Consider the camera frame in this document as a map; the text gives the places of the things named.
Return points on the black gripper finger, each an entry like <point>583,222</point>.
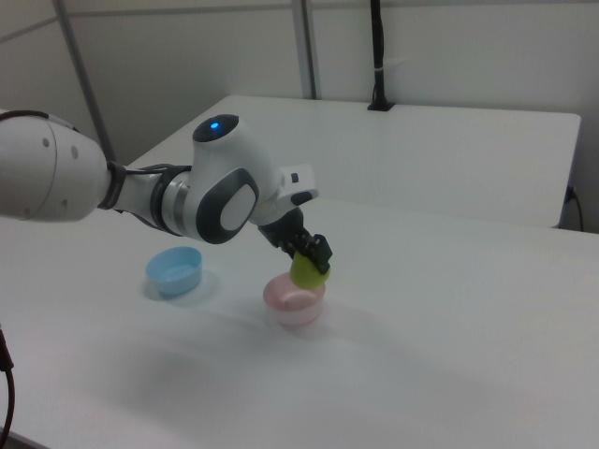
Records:
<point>296,247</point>
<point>323,252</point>

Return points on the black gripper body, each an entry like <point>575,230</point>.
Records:
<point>283,229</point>

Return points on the green pear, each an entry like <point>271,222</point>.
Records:
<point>306,273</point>

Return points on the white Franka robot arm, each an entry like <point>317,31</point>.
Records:
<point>140,187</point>

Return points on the pink plastic bowl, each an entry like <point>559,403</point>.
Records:
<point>295,304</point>

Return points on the blue plastic bowl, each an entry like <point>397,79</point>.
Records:
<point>174,273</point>

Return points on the grey partition frame post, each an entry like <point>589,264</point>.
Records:
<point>84,79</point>
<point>306,47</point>

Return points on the black camera stand pole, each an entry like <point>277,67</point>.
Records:
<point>379,56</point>

